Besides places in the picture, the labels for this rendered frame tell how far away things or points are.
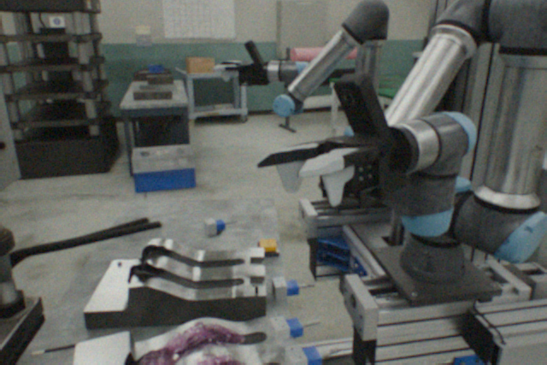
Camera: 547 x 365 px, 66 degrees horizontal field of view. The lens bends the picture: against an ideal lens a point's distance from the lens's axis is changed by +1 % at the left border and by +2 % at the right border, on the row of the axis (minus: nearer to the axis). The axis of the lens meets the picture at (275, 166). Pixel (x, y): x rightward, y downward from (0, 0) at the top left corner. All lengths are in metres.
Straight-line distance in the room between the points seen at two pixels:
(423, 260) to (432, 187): 0.39
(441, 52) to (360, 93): 0.36
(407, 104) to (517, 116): 0.20
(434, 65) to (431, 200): 0.28
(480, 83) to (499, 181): 0.33
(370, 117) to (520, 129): 0.40
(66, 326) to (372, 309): 0.85
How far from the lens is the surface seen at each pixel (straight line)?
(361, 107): 0.54
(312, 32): 7.49
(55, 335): 1.37
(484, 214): 0.93
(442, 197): 0.69
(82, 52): 4.88
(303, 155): 0.52
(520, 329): 1.14
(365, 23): 1.37
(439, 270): 1.05
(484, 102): 1.19
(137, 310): 1.27
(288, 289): 1.32
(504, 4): 0.87
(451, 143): 0.66
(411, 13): 8.65
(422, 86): 0.82
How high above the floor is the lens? 1.61
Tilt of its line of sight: 19 degrees down
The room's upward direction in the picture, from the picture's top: straight up
